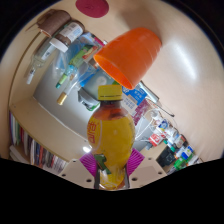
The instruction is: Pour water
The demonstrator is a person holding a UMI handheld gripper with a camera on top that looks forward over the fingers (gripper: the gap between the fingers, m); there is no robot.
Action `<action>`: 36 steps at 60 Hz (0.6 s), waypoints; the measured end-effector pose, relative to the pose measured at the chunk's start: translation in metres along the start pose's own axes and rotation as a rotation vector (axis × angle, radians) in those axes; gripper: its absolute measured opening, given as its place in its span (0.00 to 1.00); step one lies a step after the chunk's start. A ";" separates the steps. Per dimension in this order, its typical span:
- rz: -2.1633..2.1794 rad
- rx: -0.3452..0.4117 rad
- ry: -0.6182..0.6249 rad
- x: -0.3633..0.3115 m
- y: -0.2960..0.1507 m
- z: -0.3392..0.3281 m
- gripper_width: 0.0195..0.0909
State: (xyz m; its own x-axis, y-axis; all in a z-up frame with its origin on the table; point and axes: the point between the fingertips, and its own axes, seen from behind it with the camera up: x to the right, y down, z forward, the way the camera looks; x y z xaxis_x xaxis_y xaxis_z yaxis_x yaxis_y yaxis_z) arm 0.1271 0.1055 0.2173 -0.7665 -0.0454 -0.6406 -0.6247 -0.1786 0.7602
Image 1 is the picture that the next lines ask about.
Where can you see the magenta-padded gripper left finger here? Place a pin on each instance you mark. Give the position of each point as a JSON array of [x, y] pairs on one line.
[[75, 173]]

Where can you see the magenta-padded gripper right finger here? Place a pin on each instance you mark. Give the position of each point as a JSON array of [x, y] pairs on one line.
[[148, 171]]

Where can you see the yellow drink bottle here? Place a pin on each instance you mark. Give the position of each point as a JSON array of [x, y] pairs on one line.
[[111, 140]]

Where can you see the red and white can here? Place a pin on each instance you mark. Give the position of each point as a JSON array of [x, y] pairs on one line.
[[155, 140]]

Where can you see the green plastic bottle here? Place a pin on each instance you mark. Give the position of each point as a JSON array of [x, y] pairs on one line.
[[180, 163]]

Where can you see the white bottle with blue label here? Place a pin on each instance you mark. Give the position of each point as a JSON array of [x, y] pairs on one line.
[[187, 151]]

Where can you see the wooden shelf unit with books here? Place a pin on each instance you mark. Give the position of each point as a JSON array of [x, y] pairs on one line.
[[36, 143]]

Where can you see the pink pouch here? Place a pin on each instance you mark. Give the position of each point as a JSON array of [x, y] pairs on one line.
[[141, 111]]

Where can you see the blue and white box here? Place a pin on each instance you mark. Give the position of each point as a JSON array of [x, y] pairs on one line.
[[133, 98]]

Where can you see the gold-capped clear bottle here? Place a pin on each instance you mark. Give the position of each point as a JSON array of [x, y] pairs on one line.
[[68, 88]]

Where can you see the green-capped clear bottle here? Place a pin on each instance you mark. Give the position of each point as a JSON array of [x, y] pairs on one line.
[[78, 58]]

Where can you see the orange plastic cup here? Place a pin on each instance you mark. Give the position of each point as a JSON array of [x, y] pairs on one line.
[[130, 55]]

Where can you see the clear glass bottle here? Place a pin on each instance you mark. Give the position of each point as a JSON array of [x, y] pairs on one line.
[[41, 56]]

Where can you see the brown ceramic mug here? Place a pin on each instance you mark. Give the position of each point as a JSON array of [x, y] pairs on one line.
[[55, 21]]

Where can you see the flat round red coaster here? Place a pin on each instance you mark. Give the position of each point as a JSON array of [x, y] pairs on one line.
[[92, 7]]

